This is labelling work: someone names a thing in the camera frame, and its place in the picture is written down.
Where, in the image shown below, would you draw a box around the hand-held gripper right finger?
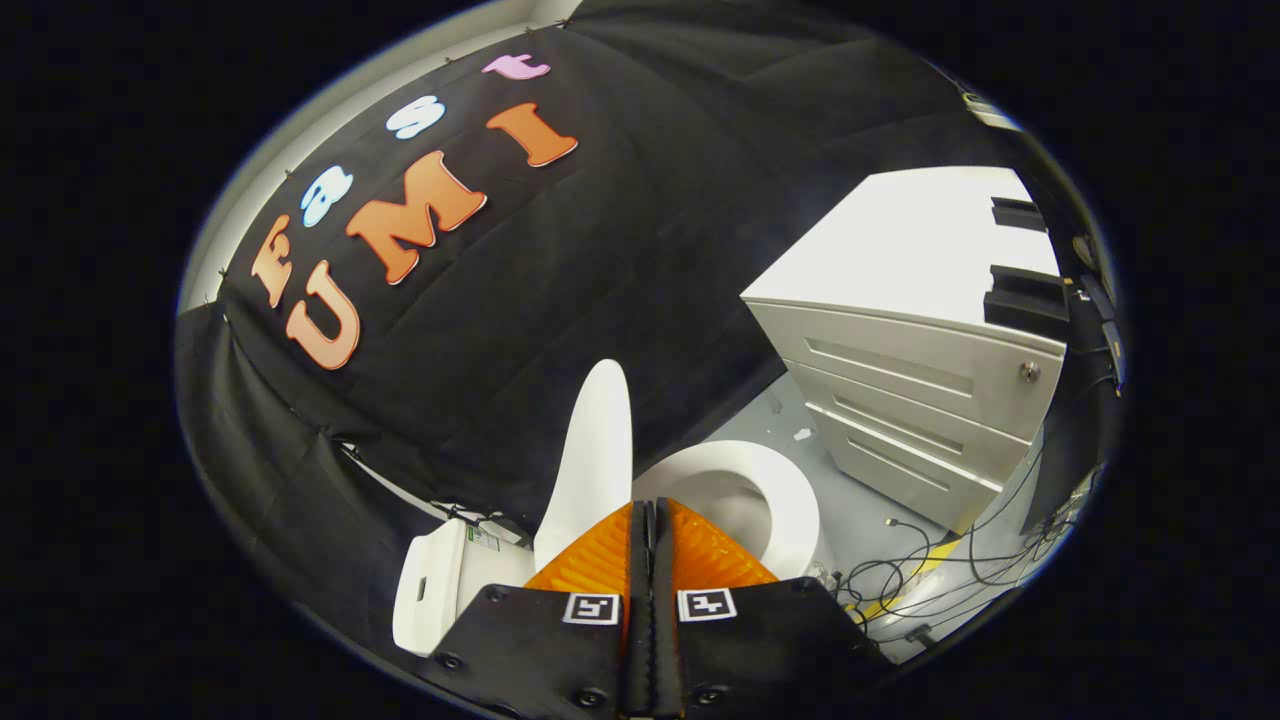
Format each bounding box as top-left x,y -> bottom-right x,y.
652,497 -> 893,720

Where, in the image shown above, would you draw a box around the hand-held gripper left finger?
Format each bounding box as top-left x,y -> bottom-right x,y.
418,500 -> 653,720

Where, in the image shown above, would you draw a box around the white toilet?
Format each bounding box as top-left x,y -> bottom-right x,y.
392,440 -> 823,657

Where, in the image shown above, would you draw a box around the white toilet seat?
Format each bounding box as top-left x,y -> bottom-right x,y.
634,440 -> 823,582

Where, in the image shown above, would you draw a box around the white drawer cabinet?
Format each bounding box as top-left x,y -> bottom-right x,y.
741,166 -> 1068,537

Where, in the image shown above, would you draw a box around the black backdrop cloth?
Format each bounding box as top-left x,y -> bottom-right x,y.
175,0 -> 1116,641

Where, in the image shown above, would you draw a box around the black box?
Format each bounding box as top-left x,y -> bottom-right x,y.
984,264 -> 1072,343
991,196 -> 1048,234

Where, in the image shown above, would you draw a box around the tangled black floor cables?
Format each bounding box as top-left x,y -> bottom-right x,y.
830,440 -> 1106,646

